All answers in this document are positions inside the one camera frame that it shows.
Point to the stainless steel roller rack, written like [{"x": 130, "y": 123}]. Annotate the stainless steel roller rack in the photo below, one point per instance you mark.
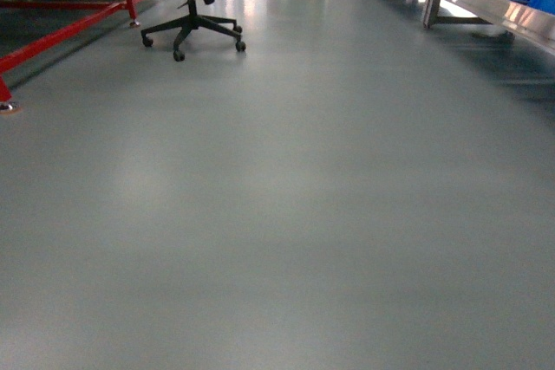
[{"x": 535, "y": 26}]

